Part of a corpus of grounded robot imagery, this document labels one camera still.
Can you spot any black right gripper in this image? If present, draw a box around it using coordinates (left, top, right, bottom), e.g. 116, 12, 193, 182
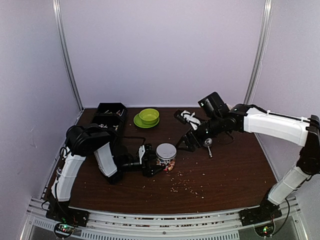
175, 115, 224, 153

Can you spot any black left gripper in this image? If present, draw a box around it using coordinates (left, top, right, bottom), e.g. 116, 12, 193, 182
119, 151, 165, 178

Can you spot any clear plastic jar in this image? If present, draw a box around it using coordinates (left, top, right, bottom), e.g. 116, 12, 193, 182
156, 158, 176, 172

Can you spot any silver metal scoop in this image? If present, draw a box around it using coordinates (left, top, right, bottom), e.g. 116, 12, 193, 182
203, 138, 213, 158

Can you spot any silver jar lid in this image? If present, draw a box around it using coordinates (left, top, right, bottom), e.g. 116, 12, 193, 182
156, 143, 177, 160

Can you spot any green bowl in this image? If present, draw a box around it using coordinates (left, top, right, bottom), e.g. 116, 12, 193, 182
139, 108, 160, 124

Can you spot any green saucer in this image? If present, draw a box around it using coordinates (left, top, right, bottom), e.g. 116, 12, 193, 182
133, 114, 160, 129

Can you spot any black three-compartment candy tray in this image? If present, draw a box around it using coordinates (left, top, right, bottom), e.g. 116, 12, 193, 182
91, 102, 128, 144

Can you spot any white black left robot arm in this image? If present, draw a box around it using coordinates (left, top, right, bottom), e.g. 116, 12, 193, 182
51, 123, 165, 222

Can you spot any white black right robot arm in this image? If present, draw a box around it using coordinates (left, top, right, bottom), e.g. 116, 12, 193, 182
174, 92, 320, 221

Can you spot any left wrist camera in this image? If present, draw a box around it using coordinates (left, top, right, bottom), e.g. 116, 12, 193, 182
138, 145, 146, 165

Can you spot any front aluminium rail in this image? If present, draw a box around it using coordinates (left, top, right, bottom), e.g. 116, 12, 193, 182
24, 208, 303, 240

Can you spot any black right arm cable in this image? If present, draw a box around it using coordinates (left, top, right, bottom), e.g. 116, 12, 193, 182
249, 104, 313, 123

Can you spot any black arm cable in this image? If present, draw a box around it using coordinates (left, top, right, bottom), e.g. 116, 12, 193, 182
249, 104, 313, 123
58, 124, 148, 161

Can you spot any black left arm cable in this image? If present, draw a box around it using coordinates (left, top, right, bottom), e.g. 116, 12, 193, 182
58, 124, 148, 161

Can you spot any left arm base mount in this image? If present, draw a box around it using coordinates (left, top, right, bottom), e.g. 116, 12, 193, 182
45, 197, 90, 240

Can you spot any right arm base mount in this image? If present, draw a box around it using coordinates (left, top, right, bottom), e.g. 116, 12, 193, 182
238, 198, 282, 238

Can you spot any right aluminium frame post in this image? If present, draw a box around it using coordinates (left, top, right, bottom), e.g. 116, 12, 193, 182
243, 0, 273, 105

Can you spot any aluminium frame post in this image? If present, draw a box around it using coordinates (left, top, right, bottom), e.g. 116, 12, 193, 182
243, 0, 273, 105
52, 0, 84, 111

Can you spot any left aluminium frame post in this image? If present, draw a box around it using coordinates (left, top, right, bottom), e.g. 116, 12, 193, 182
52, 0, 84, 111

